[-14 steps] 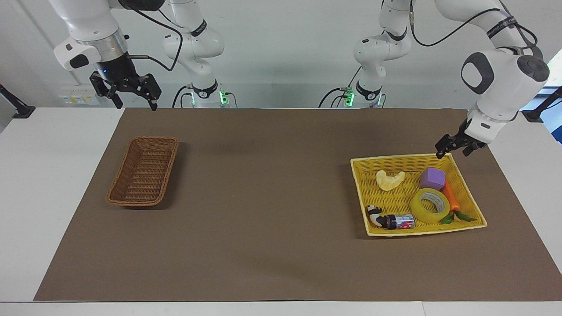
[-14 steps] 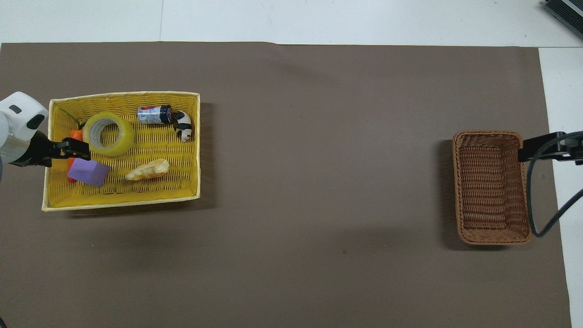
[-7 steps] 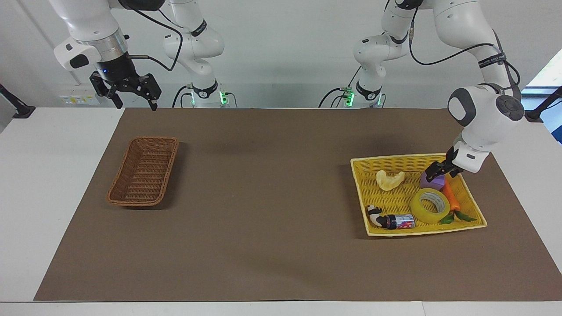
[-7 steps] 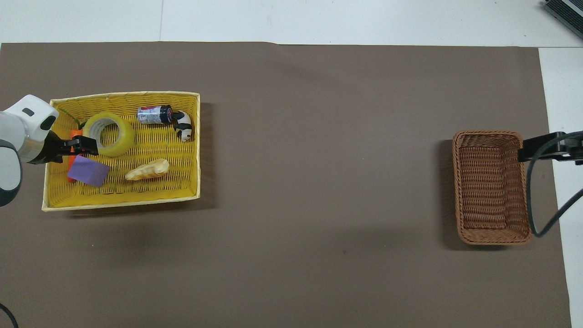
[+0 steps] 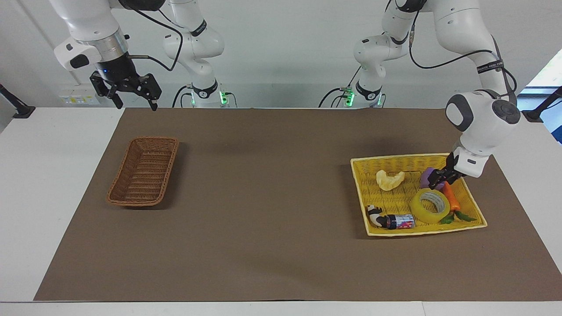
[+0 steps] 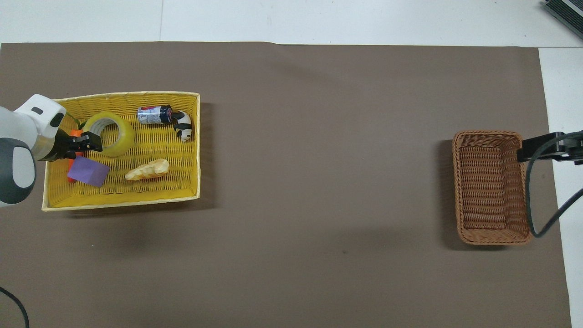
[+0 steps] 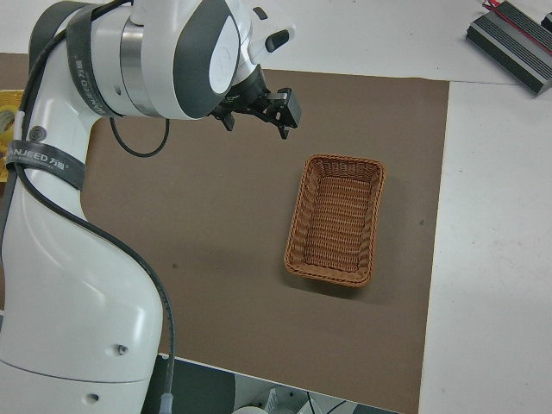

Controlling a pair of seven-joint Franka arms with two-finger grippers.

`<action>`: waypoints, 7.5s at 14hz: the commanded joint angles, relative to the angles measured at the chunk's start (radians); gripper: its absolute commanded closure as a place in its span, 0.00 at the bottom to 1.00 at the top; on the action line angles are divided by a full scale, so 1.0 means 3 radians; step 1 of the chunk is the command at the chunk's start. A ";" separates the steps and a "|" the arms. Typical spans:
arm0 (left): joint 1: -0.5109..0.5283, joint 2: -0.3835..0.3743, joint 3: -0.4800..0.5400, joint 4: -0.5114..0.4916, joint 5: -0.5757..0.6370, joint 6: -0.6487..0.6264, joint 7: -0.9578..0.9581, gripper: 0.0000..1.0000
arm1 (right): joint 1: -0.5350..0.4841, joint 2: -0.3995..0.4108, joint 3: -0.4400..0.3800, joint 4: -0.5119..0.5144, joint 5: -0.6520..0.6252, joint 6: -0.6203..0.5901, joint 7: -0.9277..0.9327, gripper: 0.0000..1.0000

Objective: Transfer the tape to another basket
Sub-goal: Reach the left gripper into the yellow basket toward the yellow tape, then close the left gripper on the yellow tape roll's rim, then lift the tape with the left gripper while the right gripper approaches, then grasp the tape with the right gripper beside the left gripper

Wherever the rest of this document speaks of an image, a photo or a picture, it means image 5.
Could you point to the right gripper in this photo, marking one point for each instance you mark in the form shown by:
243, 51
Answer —
118, 72

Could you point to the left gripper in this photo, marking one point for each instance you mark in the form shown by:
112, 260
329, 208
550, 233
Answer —
450, 163

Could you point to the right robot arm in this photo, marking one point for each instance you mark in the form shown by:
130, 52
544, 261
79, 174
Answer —
193, 44

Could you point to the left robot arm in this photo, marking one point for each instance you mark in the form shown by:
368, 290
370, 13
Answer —
483, 123

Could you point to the yellow tape roll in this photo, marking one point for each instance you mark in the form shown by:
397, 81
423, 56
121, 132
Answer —
419, 210

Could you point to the yellow woven basket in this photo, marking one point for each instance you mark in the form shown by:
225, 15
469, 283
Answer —
397, 202

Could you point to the brown wicker basket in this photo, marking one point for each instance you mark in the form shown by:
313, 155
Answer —
142, 173

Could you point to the purple toy eggplant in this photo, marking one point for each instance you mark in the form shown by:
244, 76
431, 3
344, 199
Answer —
426, 176

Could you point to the orange toy carrot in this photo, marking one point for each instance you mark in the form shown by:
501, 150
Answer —
452, 199

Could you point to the cream toy dumpling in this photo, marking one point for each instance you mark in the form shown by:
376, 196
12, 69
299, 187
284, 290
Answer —
388, 181

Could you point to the small printed can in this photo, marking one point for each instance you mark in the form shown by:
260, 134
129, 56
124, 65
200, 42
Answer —
401, 221

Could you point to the black and white panda toy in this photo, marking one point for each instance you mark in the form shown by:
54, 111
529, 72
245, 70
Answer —
374, 215

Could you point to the black stand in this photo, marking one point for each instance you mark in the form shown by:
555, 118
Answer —
538, 112
17, 109

